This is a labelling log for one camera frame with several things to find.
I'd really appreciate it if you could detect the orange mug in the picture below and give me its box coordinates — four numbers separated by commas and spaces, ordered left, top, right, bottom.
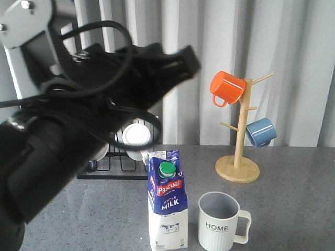
210, 71, 247, 107

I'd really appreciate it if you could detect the blue white milk carton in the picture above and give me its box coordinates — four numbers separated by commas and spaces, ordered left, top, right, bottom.
148, 150, 188, 250

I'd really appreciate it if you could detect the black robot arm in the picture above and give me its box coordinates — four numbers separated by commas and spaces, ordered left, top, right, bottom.
1, 43, 200, 250

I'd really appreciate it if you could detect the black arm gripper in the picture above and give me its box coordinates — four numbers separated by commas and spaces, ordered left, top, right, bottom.
39, 43, 200, 136

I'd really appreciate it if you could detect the blue mug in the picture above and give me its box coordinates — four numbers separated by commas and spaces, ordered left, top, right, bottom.
246, 118, 277, 148

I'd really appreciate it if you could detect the wooden mug tree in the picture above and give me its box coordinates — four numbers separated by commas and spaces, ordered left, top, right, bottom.
215, 73, 274, 183

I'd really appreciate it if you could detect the white HOME mug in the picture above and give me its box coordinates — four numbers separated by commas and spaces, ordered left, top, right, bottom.
198, 191, 252, 250

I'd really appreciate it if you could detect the white ribbed mug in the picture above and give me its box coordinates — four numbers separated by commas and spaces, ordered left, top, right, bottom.
122, 123, 151, 166

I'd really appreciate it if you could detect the white smiley mug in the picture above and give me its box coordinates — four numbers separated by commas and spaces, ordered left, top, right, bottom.
91, 143, 109, 161

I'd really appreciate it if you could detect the grey pleated curtain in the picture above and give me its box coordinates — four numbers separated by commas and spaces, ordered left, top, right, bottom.
0, 0, 335, 147

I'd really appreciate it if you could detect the black wire mug rack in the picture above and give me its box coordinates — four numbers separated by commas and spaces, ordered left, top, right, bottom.
77, 118, 157, 180

